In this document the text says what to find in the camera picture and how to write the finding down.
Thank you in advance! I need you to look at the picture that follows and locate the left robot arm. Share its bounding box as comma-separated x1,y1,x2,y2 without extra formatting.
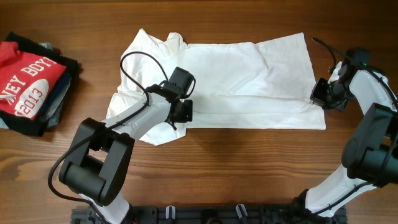
57,67,196,223

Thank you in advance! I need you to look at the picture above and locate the white t-shirt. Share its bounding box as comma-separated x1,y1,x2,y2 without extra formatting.
106,30,326,146

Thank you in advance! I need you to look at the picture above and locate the red printed folded t-shirt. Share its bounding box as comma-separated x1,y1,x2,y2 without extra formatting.
1,41,66,119

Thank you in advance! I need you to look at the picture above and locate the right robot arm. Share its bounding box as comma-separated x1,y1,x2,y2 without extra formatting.
290,48,397,222

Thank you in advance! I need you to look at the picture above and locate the black folded garment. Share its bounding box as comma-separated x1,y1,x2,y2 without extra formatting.
1,32,80,137

